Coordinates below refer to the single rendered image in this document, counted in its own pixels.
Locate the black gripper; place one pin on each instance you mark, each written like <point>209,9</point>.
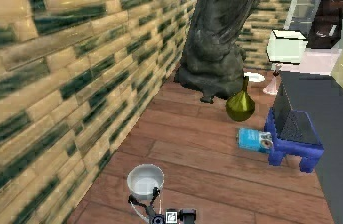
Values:
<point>157,220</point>

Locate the white bowl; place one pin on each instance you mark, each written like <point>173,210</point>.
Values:
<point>145,180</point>

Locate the olive green vase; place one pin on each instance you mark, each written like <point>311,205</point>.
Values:
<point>240,106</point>

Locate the white plate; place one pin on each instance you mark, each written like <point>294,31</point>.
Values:
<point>255,77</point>

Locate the dark grey draped cloth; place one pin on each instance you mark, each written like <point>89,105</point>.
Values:
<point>212,50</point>

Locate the pink glass bottle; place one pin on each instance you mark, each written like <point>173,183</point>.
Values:
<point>273,86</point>

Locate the white box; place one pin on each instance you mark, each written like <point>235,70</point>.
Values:
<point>285,46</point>

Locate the pink table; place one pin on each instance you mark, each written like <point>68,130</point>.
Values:
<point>315,61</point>

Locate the white framed window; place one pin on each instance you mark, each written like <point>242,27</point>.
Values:
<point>300,15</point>

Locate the dark brown shelf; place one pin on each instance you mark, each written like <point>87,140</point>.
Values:
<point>329,23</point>

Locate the blue camera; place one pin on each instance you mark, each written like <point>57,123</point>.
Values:
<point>252,140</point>

